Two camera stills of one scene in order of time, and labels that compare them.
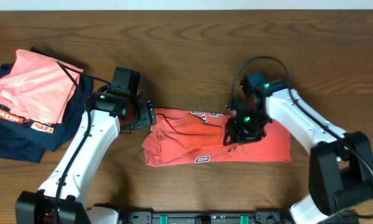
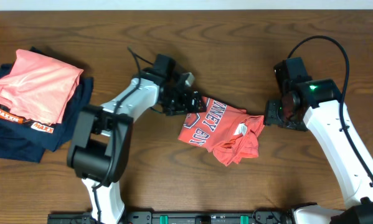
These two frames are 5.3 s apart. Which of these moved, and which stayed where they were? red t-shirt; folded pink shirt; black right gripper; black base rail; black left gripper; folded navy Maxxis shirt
Moved: red t-shirt; black right gripper; black left gripper
Stayed: black base rail; folded navy Maxxis shirt; folded pink shirt
